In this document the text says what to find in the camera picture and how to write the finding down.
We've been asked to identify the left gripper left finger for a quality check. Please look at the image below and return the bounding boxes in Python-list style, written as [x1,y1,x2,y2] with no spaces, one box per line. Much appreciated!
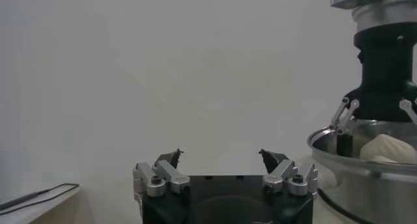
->
[132,148,191,197]

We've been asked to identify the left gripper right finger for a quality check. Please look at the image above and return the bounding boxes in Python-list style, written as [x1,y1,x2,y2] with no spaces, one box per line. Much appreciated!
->
[259,148,319,196]

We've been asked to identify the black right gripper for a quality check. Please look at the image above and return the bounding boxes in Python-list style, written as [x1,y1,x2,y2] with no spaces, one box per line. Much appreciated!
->
[329,21,417,158]

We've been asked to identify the white steamed baozi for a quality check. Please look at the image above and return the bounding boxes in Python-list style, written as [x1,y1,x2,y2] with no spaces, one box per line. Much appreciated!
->
[359,133,417,165]

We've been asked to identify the stainless steel steamer basket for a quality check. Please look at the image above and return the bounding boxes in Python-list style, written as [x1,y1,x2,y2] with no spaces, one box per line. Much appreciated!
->
[307,119,417,224]

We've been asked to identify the white side desk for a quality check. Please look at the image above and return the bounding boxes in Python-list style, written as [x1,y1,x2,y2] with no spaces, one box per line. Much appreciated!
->
[0,183,81,224]

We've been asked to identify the black adapter with cable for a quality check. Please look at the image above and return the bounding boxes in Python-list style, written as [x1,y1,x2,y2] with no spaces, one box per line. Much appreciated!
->
[0,183,80,215]

